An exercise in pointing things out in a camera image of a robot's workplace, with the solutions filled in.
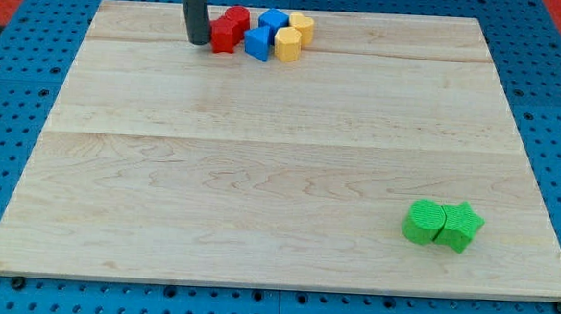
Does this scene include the light wooden board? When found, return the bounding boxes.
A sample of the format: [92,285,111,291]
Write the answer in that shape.
[0,0,561,302]

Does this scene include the blue cube block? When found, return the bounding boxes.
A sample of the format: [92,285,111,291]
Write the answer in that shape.
[257,8,290,45]

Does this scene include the yellow heart block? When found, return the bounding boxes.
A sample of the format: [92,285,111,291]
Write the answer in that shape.
[288,12,315,46]

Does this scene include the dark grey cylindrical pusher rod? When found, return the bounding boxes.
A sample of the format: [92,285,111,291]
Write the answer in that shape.
[182,0,211,46]

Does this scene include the blue triangle block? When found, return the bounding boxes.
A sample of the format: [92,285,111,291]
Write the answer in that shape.
[244,25,271,62]

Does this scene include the green star block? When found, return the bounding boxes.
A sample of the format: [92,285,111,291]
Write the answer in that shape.
[434,202,485,253]

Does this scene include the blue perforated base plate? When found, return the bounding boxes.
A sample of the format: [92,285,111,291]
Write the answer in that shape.
[0,0,561,314]

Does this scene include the yellow hexagon block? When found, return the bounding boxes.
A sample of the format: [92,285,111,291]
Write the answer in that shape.
[274,27,302,62]

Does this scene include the red circle block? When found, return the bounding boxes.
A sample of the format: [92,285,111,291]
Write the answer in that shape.
[224,5,251,43]

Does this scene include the red hexagon block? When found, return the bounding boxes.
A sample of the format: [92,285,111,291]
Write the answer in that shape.
[210,17,244,54]

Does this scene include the green circle block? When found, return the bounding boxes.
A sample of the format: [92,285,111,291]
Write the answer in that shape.
[402,199,446,245]

